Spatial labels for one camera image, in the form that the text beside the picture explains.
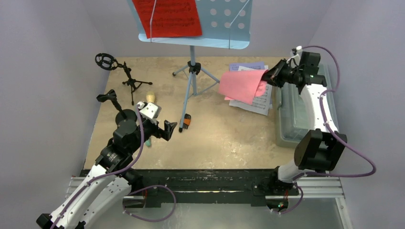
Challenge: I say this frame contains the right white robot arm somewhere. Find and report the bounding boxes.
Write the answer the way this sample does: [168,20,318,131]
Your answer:
[262,47,347,194]

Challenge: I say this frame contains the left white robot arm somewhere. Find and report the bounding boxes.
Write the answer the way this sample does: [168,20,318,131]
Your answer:
[36,118,177,229]

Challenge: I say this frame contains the black round-base mic stand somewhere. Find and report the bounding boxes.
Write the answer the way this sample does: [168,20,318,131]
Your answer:
[96,89,137,126]

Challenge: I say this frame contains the black tripod mic stand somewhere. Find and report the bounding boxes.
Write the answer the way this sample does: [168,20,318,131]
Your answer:
[95,52,153,106]

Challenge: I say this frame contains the purple sheet music page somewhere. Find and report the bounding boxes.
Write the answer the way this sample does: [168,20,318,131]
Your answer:
[229,62,268,71]

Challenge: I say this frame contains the bright red sheet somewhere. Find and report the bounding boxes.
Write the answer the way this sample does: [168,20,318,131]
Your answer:
[132,0,203,39]

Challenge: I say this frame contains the purple cable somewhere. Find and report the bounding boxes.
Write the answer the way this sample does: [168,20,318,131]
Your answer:
[270,45,377,216]
[49,104,177,229]

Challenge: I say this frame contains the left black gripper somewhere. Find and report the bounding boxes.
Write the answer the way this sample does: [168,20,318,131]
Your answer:
[128,117,176,153]

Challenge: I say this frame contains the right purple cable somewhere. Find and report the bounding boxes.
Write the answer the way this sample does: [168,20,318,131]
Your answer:
[270,45,377,216]

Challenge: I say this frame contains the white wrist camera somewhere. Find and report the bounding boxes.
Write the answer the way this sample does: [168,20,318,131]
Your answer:
[287,46,303,66]
[137,102,161,120]

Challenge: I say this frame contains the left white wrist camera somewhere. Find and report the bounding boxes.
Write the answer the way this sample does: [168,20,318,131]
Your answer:
[137,102,161,120]

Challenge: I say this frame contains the white sheet music page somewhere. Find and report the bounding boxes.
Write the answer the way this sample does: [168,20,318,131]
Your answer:
[225,66,273,116]

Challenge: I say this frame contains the red sheet music page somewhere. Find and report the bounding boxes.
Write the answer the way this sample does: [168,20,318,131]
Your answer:
[218,70,267,105]

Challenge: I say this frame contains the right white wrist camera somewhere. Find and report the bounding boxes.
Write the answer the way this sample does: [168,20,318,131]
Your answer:
[287,46,303,66]

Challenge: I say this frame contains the blue music stand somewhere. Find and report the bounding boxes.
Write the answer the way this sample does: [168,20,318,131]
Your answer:
[128,0,253,125]

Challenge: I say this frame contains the clear plastic storage box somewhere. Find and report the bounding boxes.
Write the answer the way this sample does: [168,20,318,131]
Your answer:
[275,52,338,148]

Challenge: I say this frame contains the beige microphone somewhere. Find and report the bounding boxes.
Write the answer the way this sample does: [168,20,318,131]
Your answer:
[146,91,156,103]

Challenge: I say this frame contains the orange hex key set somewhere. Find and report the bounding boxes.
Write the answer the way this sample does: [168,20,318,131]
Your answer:
[179,113,191,133]

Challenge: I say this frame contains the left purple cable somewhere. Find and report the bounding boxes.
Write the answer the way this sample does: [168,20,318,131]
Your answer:
[49,104,177,229]

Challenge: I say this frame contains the green microphone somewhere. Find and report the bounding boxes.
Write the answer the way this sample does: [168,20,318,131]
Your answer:
[144,139,151,147]

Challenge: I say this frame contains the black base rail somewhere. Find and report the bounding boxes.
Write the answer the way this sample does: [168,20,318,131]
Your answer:
[64,168,345,209]

